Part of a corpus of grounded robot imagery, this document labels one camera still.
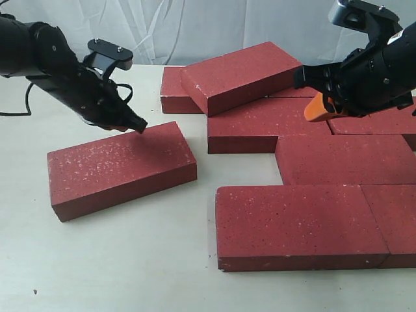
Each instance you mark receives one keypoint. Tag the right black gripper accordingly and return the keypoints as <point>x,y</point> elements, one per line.
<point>367,82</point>

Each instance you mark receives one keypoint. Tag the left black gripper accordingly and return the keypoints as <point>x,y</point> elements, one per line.
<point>95,99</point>

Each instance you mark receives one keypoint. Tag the red brick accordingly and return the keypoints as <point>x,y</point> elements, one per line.
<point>90,177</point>
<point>388,122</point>
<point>256,127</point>
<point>296,93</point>
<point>222,83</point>
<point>174,99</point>
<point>346,160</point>
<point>299,227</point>
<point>393,207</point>

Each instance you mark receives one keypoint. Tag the red brick top back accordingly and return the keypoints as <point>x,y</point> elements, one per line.
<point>222,83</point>

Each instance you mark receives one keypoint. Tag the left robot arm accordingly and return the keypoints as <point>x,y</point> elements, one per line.
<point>40,53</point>

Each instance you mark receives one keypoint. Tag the blue-grey backdrop cloth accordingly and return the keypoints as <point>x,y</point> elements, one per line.
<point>185,32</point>

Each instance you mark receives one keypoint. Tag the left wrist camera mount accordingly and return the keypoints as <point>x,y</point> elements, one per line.
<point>107,56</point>

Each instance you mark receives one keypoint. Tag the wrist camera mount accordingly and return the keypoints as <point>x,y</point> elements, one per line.
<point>376,21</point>
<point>107,56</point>

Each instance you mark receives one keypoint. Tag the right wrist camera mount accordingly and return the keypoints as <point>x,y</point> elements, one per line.
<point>376,21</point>

